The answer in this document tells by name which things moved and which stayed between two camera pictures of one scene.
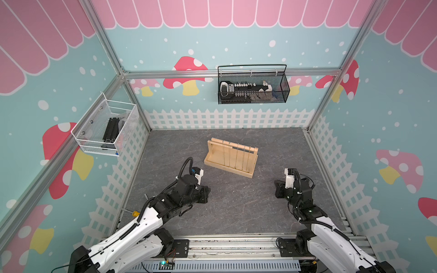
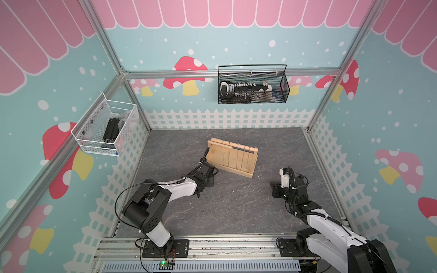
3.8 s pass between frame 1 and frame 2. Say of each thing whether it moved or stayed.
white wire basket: stayed
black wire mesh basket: stayed
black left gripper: moved
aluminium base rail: stayed
